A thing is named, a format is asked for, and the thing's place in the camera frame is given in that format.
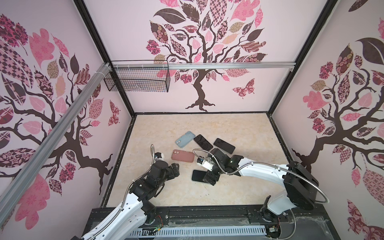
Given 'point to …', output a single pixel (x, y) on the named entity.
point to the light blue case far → (184, 139)
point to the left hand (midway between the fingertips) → (173, 169)
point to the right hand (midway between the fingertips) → (206, 170)
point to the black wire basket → (138, 80)
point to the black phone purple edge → (202, 143)
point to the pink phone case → (183, 156)
